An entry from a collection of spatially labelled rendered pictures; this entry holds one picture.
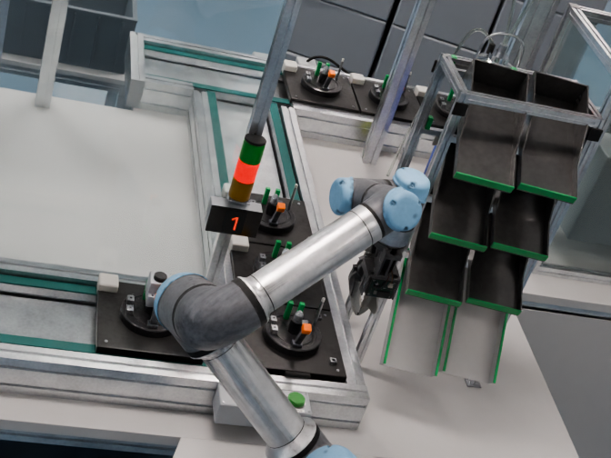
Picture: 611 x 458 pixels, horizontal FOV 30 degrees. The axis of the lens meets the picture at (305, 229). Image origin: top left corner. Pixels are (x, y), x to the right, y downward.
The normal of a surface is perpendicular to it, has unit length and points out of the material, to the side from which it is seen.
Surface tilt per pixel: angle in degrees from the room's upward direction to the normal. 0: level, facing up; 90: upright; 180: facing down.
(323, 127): 90
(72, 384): 90
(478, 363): 45
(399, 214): 63
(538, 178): 25
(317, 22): 90
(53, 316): 0
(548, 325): 90
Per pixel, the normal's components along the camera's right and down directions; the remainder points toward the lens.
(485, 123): 0.23, -0.50
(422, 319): 0.17, -0.18
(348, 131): 0.14, 0.58
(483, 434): 0.27, -0.80
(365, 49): -0.19, 0.50
